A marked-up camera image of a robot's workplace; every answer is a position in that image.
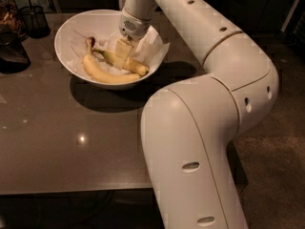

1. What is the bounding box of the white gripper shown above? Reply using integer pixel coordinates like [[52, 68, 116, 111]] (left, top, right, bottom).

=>
[[114, 9, 152, 70]]

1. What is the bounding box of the yellow banana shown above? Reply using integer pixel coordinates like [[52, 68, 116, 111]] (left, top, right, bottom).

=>
[[82, 37, 140, 84], [93, 49, 150, 76]]

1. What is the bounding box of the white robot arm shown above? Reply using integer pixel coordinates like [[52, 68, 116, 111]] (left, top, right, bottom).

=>
[[120, 0, 279, 229]]

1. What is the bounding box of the white bowl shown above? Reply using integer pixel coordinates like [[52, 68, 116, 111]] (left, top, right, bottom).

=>
[[54, 10, 156, 90]]

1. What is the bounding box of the white paper liner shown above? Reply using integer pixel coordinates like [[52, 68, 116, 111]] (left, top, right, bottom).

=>
[[62, 28, 169, 83]]

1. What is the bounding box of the black mesh pen cup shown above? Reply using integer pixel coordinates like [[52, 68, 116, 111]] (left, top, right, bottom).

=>
[[20, 0, 51, 39]]

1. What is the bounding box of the clear snack bag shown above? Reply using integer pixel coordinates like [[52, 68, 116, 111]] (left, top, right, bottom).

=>
[[0, 0, 27, 39]]

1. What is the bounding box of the black wire basket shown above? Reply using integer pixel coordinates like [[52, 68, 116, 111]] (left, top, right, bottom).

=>
[[0, 31, 31, 73]]

